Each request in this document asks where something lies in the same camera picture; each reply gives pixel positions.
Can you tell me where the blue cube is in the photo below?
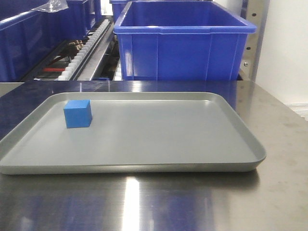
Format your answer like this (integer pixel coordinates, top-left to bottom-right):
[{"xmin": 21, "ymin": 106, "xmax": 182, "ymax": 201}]
[{"xmin": 64, "ymin": 100, "xmax": 92, "ymax": 128}]

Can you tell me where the blue plastic bin right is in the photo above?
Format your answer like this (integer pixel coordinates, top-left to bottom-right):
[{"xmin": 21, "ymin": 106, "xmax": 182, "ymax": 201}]
[{"xmin": 114, "ymin": 1, "xmax": 257, "ymax": 81}]

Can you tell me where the blue plastic bin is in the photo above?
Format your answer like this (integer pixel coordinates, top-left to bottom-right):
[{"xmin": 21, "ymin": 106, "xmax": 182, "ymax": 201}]
[
  {"xmin": 114, "ymin": 1, "xmax": 257, "ymax": 81},
  {"xmin": 0, "ymin": 0, "xmax": 101, "ymax": 82}
]

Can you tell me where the blue bin behind centre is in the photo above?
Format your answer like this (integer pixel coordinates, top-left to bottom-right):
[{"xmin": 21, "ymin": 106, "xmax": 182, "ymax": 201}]
[{"xmin": 109, "ymin": 0, "xmax": 130, "ymax": 24}]

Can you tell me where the blue plastic bin left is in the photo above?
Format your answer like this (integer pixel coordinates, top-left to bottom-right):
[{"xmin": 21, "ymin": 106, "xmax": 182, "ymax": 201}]
[{"xmin": 0, "ymin": 0, "xmax": 101, "ymax": 82}]

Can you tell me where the grey metal tray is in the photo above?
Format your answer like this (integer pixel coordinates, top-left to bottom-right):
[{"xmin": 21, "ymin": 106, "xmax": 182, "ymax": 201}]
[{"xmin": 0, "ymin": 92, "xmax": 266, "ymax": 175}]

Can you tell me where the clear plastic bag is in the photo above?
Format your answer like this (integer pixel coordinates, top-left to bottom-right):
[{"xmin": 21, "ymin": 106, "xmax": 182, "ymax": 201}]
[{"xmin": 33, "ymin": 0, "xmax": 69, "ymax": 13}]

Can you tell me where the white roller rail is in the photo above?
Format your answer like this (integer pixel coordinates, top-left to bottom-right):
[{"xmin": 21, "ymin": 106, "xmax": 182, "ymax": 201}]
[{"xmin": 56, "ymin": 19, "xmax": 111, "ymax": 81}]

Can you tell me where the perforated steel shelf post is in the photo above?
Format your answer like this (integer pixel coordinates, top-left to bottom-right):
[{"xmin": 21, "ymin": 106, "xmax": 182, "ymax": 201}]
[{"xmin": 239, "ymin": 0, "xmax": 270, "ymax": 81}]

